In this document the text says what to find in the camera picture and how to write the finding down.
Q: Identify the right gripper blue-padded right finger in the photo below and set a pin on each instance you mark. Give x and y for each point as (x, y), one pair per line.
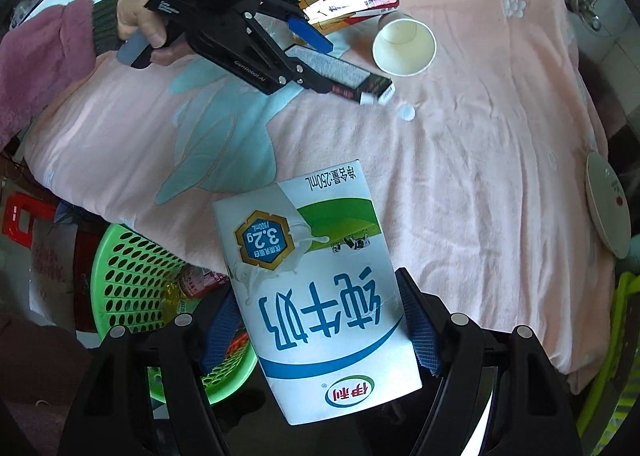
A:
(436, 334)

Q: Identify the small ceramic plate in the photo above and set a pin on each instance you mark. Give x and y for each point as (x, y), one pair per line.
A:
(608, 205)

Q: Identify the person's left hand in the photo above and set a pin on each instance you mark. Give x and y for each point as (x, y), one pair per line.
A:
(132, 15)

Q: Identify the green plastic trash basket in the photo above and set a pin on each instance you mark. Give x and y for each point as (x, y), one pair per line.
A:
(134, 283)

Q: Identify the paper cup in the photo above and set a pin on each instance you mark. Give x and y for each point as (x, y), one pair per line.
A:
(403, 46)

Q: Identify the black cigarette box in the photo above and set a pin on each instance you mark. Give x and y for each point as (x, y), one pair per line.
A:
(348, 80)

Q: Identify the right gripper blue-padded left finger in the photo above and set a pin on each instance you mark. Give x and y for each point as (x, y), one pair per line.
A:
(211, 327)

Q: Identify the green plastic dish rack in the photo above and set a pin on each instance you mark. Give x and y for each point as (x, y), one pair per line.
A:
(615, 390)

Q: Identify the pink fleece sleeve forearm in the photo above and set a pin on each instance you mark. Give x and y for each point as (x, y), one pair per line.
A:
(45, 55)

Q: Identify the red plastic stool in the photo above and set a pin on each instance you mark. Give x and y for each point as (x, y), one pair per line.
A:
(19, 217)

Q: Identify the pink towel with blue appliqué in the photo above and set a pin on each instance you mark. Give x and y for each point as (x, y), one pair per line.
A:
(476, 166)

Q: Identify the white milk carton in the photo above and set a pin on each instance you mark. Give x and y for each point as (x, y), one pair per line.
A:
(316, 289)

